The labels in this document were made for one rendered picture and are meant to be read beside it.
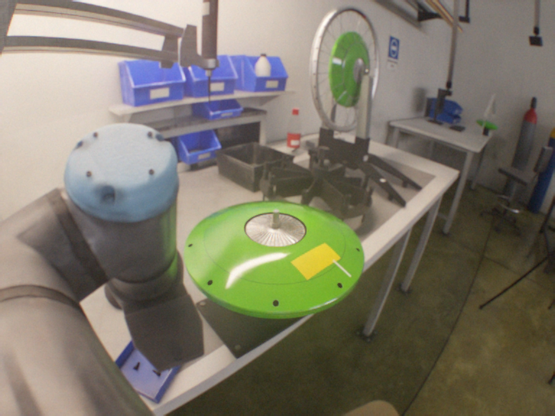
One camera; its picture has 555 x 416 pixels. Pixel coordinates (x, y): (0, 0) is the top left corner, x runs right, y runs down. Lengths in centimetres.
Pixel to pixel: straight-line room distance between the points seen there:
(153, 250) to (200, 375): 35
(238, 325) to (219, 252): 16
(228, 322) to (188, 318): 31
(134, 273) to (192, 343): 7
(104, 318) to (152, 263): 44
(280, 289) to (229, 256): 9
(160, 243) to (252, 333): 37
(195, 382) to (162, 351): 26
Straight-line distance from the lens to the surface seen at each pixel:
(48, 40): 41
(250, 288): 39
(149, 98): 102
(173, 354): 21
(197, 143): 135
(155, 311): 24
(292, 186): 82
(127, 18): 49
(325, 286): 40
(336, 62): 103
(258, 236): 45
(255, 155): 123
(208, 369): 50
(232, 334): 52
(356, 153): 114
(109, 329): 60
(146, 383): 50
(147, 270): 19
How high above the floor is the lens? 135
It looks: 29 degrees down
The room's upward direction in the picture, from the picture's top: 3 degrees clockwise
